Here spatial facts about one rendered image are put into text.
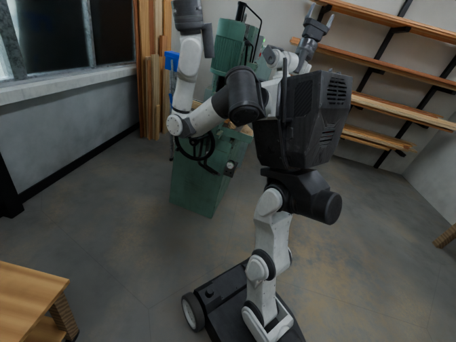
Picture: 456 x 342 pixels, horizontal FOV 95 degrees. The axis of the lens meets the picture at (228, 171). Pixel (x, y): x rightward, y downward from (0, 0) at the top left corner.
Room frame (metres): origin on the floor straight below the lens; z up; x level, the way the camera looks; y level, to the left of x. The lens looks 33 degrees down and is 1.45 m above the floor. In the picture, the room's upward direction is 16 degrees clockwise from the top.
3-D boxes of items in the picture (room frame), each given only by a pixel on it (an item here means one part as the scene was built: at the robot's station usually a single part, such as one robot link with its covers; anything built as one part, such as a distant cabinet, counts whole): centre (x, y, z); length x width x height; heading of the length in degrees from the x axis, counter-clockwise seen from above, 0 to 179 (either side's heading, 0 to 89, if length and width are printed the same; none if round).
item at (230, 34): (1.57, 0.22, 1.35); 0.18 x 0.18 x 0.31
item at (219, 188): (1.69, 0.21, 0.35); 0.58 x 0.45 x 0.71; 172
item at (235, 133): (1.46, 0.19, 0.87); 0.61 x 0.30 x 0.06; 82
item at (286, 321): (0.55, -0.41, 0.28); 0.21 x 0.20 x 0.13; 45
